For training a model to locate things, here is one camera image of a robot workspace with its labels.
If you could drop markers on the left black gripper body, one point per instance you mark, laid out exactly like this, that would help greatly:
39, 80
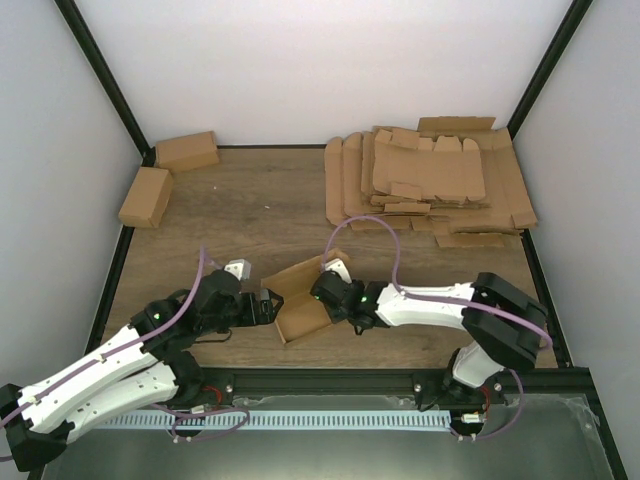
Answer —
249, 317

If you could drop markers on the cardboard box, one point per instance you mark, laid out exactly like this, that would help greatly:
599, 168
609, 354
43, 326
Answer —
187, 153
147, 198
301, 317

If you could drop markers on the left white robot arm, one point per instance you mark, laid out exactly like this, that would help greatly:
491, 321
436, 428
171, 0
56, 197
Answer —
146, 362

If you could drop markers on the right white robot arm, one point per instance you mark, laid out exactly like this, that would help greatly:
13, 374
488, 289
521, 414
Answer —
506, 326

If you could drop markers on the stack of flat cardboard blanks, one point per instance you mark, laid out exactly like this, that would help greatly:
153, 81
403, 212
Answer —
456, 177

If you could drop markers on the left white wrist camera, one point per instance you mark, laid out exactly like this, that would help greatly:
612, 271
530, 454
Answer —
239, 268

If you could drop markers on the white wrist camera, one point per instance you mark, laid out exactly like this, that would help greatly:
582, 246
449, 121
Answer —
239, 268
338, 267

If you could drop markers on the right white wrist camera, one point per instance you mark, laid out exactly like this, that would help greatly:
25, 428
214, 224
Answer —
338, 267

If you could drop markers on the light blue slotted cable duct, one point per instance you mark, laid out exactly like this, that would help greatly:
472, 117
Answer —
375, 420

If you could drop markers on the black aluminium frame rail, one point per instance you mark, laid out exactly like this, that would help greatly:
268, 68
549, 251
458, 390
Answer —
425, 386

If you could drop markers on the left black frame post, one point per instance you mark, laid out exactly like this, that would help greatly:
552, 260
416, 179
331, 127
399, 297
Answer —
93, 54

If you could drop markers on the black frame post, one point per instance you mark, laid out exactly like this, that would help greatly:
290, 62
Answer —
562, 37
93, 54

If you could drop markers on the right black frame post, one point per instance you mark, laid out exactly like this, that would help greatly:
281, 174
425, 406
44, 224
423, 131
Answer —
562, 37

